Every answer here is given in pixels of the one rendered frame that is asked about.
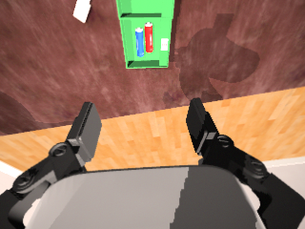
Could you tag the green rack of bins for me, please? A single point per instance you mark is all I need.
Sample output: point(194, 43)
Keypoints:
point(157, 12)

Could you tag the red battery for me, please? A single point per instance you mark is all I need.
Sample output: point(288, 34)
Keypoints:
point(148, 36)

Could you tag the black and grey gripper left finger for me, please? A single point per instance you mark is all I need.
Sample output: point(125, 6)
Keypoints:
point(65, 158)

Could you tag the white usb stick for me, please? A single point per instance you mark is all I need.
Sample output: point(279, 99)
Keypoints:
point(82, 9)

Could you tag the blue battery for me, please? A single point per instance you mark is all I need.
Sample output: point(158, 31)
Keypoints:
point(139, 42)

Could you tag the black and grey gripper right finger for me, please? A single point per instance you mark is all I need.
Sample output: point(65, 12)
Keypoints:
point(281, 207)

